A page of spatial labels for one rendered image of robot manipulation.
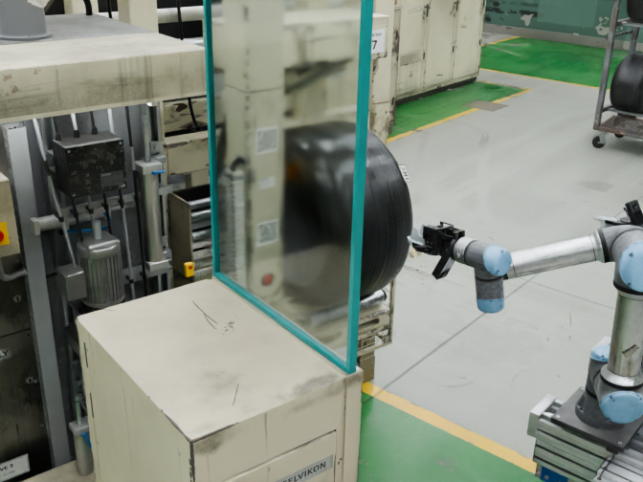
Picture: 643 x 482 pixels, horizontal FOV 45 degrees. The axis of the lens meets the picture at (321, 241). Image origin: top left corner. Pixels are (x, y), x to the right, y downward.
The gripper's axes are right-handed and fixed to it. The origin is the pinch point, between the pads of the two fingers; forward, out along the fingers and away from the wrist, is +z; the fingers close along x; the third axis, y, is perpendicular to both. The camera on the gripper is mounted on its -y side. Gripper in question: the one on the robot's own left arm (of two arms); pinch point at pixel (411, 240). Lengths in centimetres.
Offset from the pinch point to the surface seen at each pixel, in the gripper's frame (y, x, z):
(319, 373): -1, 69, -47
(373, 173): 18.7, 2.6, 13.6
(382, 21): 61, -33, 49
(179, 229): -5, 38, 77
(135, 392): -2, 101, -27
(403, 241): -3.4, -4.3, 8.4
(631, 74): -16, -503, 246
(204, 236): -8, 32, 70
